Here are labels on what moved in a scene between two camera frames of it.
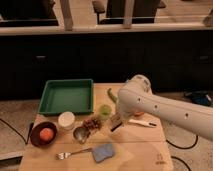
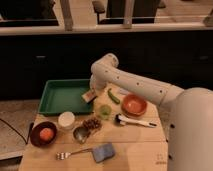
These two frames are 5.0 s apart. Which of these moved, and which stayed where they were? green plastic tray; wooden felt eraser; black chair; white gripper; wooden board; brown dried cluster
Moved: wooden felt eraser; white gripper
Stayed: green plastic tray; wooden board; brown dried cluster; black chair
